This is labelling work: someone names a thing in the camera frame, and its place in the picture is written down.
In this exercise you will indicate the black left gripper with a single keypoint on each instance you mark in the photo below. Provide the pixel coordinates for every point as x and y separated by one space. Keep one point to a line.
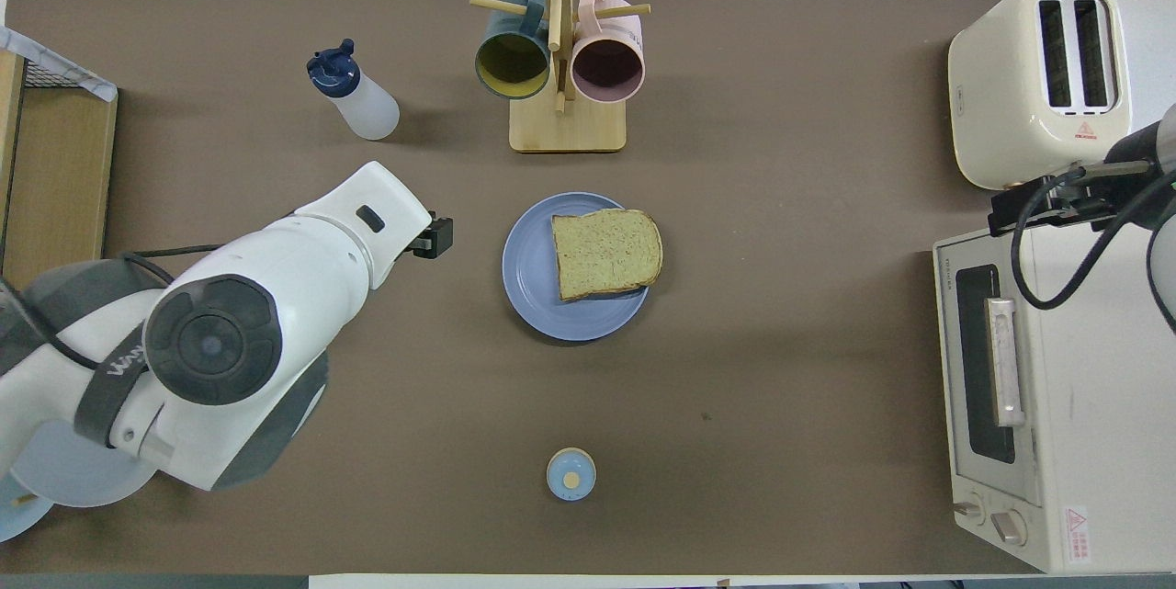
435 238

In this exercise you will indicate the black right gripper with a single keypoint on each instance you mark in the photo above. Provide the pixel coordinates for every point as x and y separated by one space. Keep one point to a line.
1135 150

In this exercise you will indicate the translucent squeeze bottle blue cap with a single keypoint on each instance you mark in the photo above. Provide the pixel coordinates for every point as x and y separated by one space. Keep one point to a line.
367 107

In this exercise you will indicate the toasted bread slice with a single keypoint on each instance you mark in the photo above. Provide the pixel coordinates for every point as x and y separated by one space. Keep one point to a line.
606 254

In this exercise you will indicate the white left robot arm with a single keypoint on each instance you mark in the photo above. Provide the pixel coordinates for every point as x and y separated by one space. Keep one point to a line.
276 295

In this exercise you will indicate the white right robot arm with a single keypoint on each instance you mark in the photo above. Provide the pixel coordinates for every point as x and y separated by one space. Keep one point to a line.
1167 277

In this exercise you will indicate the blue round plate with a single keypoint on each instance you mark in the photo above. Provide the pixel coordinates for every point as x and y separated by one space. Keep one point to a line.
533 286

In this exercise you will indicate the grey-blue plate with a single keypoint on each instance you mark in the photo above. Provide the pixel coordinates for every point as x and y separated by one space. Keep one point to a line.
73 483

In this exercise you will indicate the wooden plate rack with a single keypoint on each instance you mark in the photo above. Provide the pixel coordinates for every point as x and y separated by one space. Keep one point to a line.
25 501

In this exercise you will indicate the light blue plate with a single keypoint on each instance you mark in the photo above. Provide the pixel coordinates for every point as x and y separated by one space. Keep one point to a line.
14 520

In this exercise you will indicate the cream two-slot toaster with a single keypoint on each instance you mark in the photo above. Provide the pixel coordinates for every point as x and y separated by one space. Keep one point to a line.
997 93

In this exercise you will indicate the wooden mug tree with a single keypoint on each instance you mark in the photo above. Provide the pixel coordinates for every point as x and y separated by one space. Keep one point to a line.
568 125

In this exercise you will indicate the dark teal mug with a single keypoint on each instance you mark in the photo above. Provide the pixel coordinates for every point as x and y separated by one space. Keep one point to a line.
511 65

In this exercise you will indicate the white toaster oven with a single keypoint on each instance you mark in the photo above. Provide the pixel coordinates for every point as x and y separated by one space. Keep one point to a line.
1102 405

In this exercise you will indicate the pink ribbed mug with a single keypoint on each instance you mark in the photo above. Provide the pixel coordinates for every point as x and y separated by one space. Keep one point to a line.
606 70

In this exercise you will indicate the small blue lid wooden knob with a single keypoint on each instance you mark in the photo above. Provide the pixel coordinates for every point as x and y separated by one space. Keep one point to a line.
571 474

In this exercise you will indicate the brown table mat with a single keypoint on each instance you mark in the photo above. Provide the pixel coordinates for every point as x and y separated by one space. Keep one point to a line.
735 433

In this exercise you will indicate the wooden shelf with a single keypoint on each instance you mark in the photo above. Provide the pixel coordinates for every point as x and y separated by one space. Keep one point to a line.
60 166

